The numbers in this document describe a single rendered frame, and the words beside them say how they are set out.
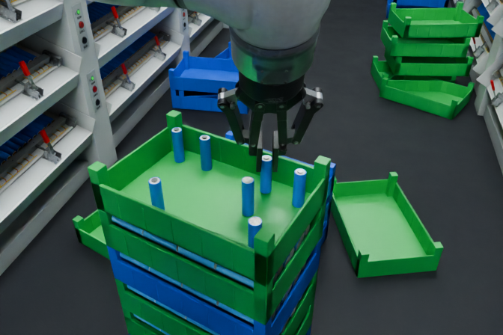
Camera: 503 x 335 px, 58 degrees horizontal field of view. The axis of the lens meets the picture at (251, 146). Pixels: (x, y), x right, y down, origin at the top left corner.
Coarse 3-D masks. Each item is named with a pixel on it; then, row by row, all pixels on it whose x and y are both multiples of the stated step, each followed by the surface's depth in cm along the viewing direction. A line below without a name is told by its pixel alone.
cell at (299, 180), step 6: (300, 168) 69; (294, 174) 68; (300, 174) 67; (294, 180) 68; (300, 180) 68; (294, 186) 69; (300, 186) 68; (294, 192) 69; (300, 192) 69; (294, 198) 70; (300, 198) 70; (294, 204) 71; (300, 204) 70
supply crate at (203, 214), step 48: (144, 144) 76; (192, 144) 82; (96, 192) 69; (144, 192) 74; (192, 192) 74; (240, 192) 74; (288, 192) 74; (192, 240) 62; (240, 240) 65; (288, 240) 61
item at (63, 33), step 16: (64, 0) 114; (80, 0) 120; (64, 16) 116; (48, 32) 119; (64, 32) 118; (64, 48) 121; (80, 48) 123; (96, 64) 131; (80, 80) 125; (64, 96) 130; (80, 96) 128; (96, 112) 135; (96, 128) 136; (96, 144) 137; (112, 144) 147; (96, 160) 141; (112, 160) 148
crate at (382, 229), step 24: (336, 192) 134; (360, 192) 135; (384, 192) 136; (336, 216) 125; (360, 216) 128; (384, 216) 128; (408, 216) 125; (360, 240) 120; (384, 240) 120; (408, 240) 120; (432, 240) 113; (360, 264) 107; (384, 264) 108; (408, 264) 110; (432, 264) 111
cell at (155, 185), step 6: (150, 180) 66; (156, 180) 66; (150, 186) 66; (156, 186) 66; (150, 192) 67; (156, 192) 66; (156, 198) 67; (162, 198) 68; (156, 204) 68; (162, 204) 68
